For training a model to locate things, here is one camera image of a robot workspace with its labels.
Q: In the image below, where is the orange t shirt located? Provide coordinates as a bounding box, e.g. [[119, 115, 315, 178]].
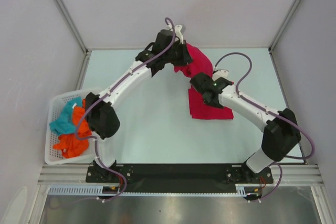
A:
[[53, 99, 92, 158]]

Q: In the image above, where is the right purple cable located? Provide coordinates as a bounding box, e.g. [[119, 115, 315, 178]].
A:
[[214, 52, 316, 202]]

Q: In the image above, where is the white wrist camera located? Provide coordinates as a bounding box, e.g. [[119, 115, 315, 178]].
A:
[[174, 24, 186, 45], [212, 68, 229, 81]]

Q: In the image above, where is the grey slotted cable duct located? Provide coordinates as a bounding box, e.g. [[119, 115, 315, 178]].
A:
[[49, 185, 262, 198]]

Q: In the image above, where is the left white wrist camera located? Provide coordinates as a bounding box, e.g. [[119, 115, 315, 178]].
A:
[[174, 24, 186, 45]]

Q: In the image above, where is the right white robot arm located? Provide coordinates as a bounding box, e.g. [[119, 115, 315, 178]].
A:
[[190, 72, 301, 183]]

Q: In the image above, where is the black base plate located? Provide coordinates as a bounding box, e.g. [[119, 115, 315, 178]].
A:
[[86, 162, 274, 192]]

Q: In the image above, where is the teal t shirt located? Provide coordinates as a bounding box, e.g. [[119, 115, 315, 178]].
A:
[[49, 97, 82, 136]]

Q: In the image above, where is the purple cable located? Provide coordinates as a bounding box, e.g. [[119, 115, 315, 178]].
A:
[[214, 52, 316, 202], [75, 17, 176, 204]]

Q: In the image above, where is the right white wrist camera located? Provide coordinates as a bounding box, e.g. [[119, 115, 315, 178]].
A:
[[212, 68, 229, 81]]

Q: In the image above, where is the white plastic laundry basket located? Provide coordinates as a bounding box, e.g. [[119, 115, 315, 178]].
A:
[[45, 88, 100, 165]]

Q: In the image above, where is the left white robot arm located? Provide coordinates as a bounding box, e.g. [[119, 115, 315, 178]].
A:
[[86, 25, 193, 182]]

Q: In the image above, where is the magenta t shirt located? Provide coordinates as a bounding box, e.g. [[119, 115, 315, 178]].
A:
[[174, 44, 213, 78], [188, 87, 234, 120]]

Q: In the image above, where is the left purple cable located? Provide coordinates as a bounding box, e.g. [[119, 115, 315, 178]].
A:
[[75, 17, 176, 204]]

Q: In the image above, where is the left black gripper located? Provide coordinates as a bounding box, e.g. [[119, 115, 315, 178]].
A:
[[164, 40, 193, 67]]

